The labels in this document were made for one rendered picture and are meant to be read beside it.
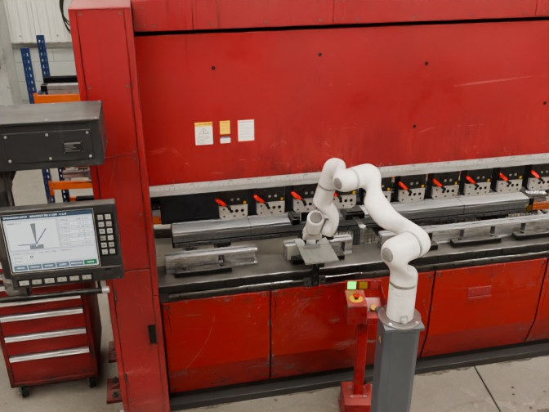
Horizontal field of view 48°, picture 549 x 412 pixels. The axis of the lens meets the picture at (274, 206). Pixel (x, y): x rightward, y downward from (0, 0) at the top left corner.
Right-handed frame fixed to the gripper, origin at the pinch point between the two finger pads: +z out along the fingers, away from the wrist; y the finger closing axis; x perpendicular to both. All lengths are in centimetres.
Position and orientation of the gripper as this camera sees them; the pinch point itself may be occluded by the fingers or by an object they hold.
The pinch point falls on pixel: (310, 239)
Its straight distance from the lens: 340.0
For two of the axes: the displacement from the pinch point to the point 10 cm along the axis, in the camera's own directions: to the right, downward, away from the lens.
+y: -10.0, 0.2, -0.3
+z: -0.2, 4.1, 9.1
